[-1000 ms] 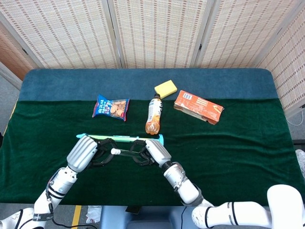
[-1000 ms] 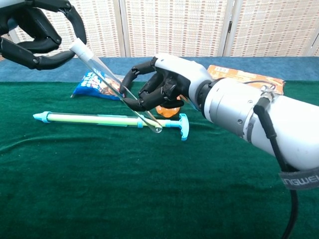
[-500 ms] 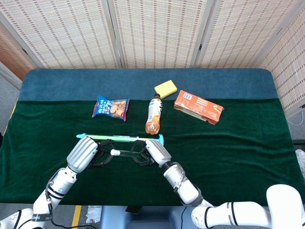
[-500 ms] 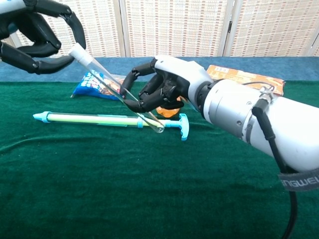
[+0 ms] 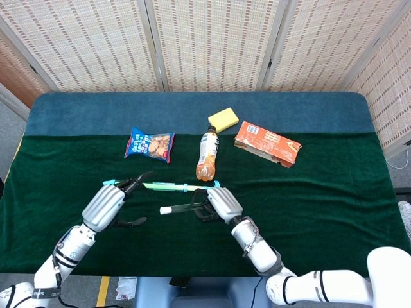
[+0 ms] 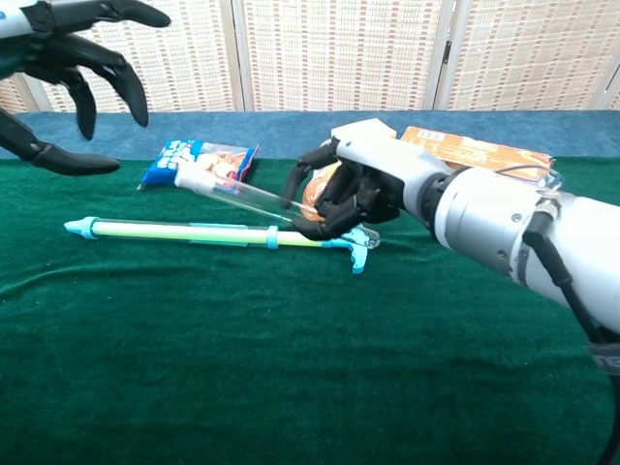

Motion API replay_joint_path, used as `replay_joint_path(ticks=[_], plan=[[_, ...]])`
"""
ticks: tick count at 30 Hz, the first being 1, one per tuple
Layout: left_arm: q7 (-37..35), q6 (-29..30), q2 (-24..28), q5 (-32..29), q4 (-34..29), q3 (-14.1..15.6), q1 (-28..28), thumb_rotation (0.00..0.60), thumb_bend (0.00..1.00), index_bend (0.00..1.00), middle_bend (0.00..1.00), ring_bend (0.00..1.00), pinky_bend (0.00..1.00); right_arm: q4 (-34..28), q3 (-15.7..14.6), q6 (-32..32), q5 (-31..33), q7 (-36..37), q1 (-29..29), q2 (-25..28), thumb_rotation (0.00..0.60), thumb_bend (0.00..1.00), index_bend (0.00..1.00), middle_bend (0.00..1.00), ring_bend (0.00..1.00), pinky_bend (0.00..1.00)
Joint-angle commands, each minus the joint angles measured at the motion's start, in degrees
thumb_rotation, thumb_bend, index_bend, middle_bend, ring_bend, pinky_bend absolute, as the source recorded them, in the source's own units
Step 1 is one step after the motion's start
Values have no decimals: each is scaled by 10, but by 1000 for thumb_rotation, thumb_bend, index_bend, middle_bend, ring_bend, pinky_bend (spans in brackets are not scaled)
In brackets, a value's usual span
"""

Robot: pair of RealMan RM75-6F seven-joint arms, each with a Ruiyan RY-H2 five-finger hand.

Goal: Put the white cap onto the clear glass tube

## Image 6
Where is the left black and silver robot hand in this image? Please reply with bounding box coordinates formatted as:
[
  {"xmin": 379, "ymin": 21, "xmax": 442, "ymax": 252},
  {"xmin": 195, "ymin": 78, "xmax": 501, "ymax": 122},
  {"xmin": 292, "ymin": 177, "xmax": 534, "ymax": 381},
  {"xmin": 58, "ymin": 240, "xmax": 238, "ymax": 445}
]
[{"xmin": 0, "ymin": 0, "xmax": 171, "ymax": 176}]

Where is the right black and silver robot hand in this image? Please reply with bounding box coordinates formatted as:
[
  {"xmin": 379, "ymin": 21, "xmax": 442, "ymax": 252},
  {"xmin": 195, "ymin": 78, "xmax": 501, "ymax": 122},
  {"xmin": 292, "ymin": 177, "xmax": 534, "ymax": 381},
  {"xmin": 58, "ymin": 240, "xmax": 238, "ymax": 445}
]
[{"xmin": 280, "ymin": 135, "xmax": 451, "ymax": 242}]

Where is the clear glass tube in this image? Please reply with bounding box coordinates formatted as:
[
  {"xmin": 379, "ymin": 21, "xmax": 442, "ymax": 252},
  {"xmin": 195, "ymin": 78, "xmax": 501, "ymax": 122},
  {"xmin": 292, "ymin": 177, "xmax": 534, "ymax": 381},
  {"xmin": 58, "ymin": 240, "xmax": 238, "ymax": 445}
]
[{"xmin": 193, "ymin": 169, "xmax": 382, "ymax": 249}]

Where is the teal plastic hand pump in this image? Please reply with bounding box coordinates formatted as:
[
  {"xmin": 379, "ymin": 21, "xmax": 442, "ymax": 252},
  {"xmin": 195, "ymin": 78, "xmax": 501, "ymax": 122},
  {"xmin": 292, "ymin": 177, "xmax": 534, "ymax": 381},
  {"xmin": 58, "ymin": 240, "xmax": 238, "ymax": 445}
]
[{"xmin": 64, "ymin": 216, "xmax": 368, "ymax": 275}]

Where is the yellow sponge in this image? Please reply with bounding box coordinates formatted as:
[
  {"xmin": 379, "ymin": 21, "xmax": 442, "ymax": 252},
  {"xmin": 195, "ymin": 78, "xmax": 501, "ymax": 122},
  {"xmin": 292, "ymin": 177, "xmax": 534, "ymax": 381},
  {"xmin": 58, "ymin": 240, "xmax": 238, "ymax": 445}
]
[{"xmin": 330, "ymin": 117, "xmax": 397, "ymax": 142}]

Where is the woven bamboo screen panel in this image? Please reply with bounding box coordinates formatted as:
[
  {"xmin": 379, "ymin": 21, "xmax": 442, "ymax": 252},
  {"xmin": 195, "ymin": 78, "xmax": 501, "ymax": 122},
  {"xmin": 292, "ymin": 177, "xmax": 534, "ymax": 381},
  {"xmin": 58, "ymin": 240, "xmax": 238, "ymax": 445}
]
[
  {"xmin": 0, "ymin": 72, "xmax": 39, "ymax": 117},
  {"xmin": 232, "ymin": 0, "xmax": 459, "ymax": 112},
  {"xmin": 599, "ymin": 62, "xmax": 620, "ymax": 110},
  {"xmin": 433, "ymin": 0, "xmax": 620, "ymax": 111},
  {"xmin": 0, "ymin": 0, "xmax": 246, "ymax": 113}
]

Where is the orange drink bottle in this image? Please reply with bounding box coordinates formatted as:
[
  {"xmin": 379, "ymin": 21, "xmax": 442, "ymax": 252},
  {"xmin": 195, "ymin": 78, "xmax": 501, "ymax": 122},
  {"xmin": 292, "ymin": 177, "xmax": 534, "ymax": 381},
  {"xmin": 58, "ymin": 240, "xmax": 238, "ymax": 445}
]
[{"xmin": 302, "ymin": 162, "xmax": 343, "ymax": 224}]

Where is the orange cardboard box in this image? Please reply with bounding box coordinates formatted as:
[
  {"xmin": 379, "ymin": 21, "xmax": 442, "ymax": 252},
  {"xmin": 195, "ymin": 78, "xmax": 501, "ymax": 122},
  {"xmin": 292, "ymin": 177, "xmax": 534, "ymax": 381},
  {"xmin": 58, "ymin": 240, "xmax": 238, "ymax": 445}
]
[{"xmin": 400, "ymin": 126, "xmax": 556, "ymax": 183}]

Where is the blue table cover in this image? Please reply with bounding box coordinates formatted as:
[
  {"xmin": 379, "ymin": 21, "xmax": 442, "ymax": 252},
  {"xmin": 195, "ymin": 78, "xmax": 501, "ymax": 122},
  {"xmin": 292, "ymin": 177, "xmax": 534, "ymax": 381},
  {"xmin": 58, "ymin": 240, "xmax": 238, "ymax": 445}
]
[{"xmin": 0, "ymin": 109, "xmax": 620, "ymax": 164}]

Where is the blue snack bag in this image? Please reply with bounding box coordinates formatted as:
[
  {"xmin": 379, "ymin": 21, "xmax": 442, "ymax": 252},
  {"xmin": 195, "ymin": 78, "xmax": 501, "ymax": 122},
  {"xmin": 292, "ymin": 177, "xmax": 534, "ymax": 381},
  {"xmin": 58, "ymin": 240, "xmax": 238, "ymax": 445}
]
[{"xmin": 139, "ymin": 139, "xmax": 260, "ymax": 193}]

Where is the dark green velvet cloth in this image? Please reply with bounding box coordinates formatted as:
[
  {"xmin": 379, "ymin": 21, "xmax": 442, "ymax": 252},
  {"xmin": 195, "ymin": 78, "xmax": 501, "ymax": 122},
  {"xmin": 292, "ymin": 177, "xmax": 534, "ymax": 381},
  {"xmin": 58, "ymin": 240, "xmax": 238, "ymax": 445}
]
[{"xmin": 0, "ymin": 157, "xmax": 620, "ymax": 465}]

